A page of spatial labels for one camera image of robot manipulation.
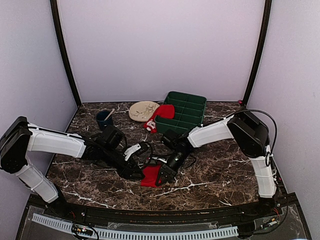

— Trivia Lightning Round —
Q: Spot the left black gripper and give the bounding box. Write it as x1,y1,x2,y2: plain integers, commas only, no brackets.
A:
101,145,145,180

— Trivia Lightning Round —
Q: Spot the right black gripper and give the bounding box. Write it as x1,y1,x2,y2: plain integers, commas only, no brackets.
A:
155,149,191,186

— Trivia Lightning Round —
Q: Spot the red sock plain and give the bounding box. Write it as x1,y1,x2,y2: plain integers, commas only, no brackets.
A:
140,164,161,188

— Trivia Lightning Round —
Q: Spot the green divided plastic organizer tray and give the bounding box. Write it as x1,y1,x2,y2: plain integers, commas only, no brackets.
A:
155,91,207,134

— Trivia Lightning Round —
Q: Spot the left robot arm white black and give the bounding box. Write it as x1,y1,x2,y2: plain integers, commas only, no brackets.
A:
0,116,144,218

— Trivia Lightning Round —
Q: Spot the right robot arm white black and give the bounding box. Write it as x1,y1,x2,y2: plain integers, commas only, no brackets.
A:
155,109,277,217

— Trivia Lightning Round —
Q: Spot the wooden spoon in cup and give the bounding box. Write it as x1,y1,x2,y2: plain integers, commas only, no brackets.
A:
104,108,115,121

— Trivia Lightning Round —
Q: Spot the dark blue cup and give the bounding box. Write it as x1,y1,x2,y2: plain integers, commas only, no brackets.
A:
96,110,114,131

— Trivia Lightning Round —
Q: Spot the beige bird pattern plate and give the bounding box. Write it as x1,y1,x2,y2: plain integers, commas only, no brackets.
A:
128,101,160,122

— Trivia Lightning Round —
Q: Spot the red Santa sock in tray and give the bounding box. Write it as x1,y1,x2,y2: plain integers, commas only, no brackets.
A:
143,104,175,133

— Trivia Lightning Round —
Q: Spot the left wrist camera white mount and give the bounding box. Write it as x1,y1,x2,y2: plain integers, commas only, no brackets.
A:
123,142,149,161

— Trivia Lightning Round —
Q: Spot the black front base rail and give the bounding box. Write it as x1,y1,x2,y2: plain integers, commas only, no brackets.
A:
27,192,298,226

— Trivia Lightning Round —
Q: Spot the white slotted cable duct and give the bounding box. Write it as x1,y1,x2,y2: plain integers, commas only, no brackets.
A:
31,213,239,240

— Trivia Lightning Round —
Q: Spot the black left frame post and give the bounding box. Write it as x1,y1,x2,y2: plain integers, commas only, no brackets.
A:
50,0,82,108

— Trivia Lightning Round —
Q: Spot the black frame post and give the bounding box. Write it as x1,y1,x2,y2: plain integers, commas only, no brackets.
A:
50,0,82,108
242,0,273,107

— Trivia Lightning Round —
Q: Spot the black right frame post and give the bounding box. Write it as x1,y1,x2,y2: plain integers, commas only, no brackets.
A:
242,0,273,107

